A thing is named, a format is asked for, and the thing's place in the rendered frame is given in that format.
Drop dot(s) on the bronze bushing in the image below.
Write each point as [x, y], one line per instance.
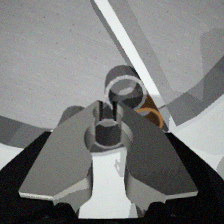
[154, 116]

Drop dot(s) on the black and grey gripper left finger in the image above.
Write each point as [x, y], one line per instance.
[56, 167]

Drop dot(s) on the grey metal sleeve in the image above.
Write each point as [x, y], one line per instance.
[69, 112]
[134, 99]

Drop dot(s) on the grey metal bushing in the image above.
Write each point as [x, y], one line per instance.
[107, 137]

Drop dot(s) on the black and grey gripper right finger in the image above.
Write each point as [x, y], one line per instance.
[161, 168]

